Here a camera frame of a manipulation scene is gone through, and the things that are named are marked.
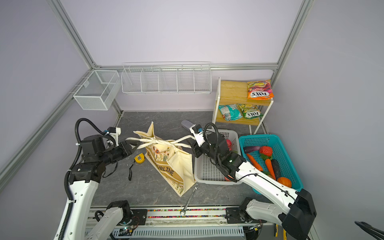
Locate red tomato in teal basket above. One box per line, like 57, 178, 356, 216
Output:
259, 146, 273, 158

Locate cream floral tote bag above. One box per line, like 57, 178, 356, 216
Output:
126, 123, 196, 197

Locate green Fox's candy bag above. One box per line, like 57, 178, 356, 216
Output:
238, 104, 264, 120

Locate grey cloth pad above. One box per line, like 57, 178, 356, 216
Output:
181, 120, 195, 131

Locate orange carrot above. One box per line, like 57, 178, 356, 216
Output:
247, 154, 264, 172
265, 159, 276, 180

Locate orange pumpkin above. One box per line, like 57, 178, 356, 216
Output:
278, 177, 292, 188

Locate red dragon fruit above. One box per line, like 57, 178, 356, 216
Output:
226, 140, 232, 151

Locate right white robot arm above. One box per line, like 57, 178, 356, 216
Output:
191, 132, 317, 240

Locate silver combination wrench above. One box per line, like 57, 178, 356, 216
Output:
180, 183, 199, 216

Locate dark green cucumber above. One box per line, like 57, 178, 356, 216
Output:
271, 159, 282, 180

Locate teal plastic basket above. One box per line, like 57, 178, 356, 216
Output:
238, 134, 304, 195

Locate white plastic basket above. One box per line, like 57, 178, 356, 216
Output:
194, 129, 241, 186

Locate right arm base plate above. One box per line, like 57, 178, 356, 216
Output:
225, 207, 267, 224

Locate yellow handled pliers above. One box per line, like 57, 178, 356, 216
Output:
274, 225, 288, 240

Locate teal snack bag lower shelf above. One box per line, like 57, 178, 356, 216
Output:
218, 104, 243, 122

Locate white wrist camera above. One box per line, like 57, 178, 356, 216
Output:
190, 124, 206, 147
107, 127, 121, 147

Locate long white wire basket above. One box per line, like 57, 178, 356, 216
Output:
121, 62, 212, 94

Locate yellow tape measure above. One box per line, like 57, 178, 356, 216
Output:
129, 153, 145, 181

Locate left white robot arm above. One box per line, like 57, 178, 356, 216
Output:
55, 135, 138, 240

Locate white two-tier wooden shelf rack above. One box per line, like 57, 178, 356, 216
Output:
212, 78, 274, 135

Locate small purple eggplant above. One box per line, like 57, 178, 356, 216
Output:
243, 146, 261, 154

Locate orange Fox's candy bag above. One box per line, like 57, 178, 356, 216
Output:
247, 80, 274, 100

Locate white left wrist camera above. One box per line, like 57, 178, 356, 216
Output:
107, 127, 121, 147

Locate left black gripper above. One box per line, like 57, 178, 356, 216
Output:
99, 140, 141, 166

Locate small white mesh basket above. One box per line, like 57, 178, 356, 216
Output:
74, 70, 121, 111

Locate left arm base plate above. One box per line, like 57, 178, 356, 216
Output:
117, 209, 148, 227

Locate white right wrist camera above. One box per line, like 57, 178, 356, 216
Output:
190, 124, 206, 147

